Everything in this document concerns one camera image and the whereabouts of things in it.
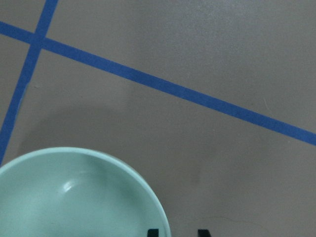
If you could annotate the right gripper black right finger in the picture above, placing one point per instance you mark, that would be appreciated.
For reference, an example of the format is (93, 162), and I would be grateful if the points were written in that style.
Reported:
(203, 233)

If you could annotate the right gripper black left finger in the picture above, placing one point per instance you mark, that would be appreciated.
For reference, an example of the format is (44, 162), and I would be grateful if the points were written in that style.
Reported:
(153, 233)

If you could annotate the green bowl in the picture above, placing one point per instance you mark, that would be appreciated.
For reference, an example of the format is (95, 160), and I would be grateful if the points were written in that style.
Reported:
(76, 192)

